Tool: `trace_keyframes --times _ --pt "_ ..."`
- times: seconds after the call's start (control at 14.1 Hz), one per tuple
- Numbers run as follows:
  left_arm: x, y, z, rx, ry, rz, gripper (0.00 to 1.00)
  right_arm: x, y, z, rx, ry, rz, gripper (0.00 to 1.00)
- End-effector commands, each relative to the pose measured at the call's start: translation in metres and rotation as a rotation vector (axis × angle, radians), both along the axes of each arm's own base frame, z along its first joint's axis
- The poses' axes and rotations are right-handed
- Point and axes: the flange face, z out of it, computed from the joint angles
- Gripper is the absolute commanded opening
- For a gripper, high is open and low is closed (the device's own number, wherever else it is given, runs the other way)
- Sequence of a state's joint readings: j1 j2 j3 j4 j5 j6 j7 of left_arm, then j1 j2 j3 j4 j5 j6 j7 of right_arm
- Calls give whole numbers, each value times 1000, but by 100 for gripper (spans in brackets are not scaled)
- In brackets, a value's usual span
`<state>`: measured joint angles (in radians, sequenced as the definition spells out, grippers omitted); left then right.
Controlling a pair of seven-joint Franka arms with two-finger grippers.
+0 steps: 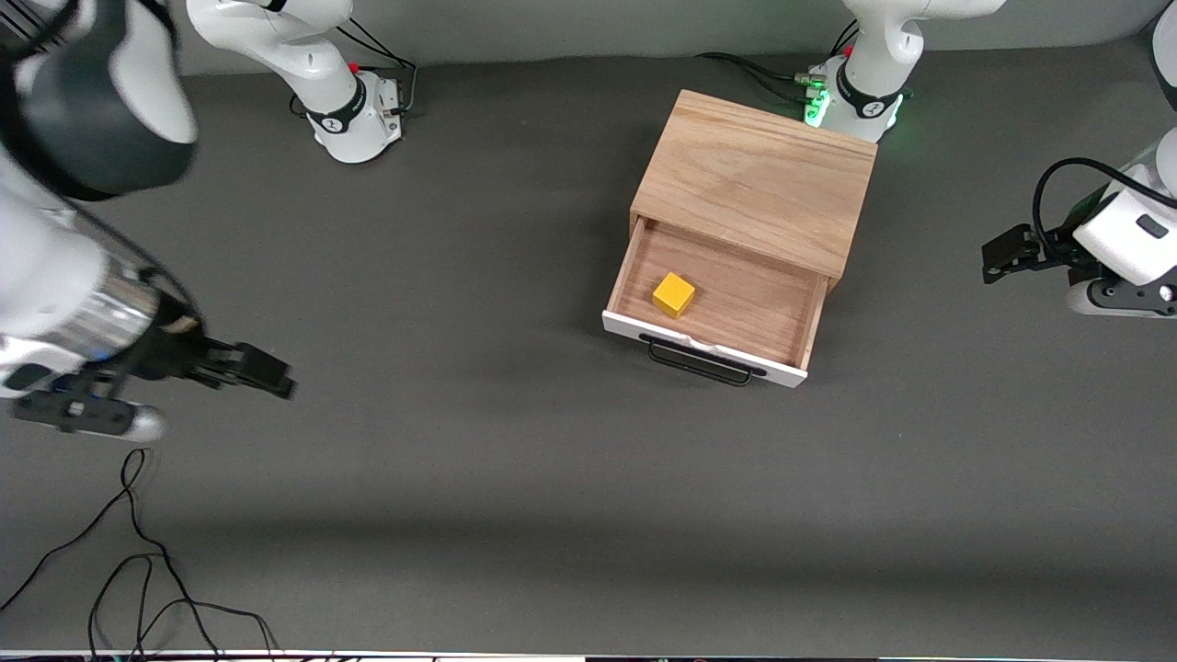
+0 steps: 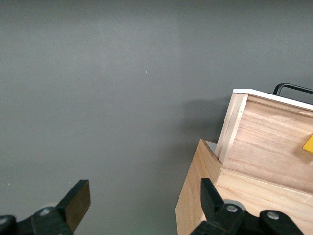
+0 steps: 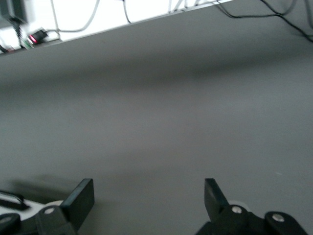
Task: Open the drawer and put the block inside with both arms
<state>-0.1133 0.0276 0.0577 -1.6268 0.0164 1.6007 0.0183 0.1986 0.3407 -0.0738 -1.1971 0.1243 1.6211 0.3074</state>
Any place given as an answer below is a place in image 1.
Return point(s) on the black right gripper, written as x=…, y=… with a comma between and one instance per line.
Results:
x=171, y=348

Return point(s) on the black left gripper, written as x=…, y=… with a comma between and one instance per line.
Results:
x=1054, y=248

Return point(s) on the white-fronted wooden drawer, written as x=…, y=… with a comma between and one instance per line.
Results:
x=736, y=303

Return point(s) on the yellow cube block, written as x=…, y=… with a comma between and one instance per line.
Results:
x=674, y=296

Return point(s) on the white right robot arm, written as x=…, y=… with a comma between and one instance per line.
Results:
x=303, y=55

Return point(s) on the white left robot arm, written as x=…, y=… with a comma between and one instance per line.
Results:
x=878, y=46

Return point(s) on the wooden drawer cabinet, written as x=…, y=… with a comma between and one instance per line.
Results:
x=754, y=165

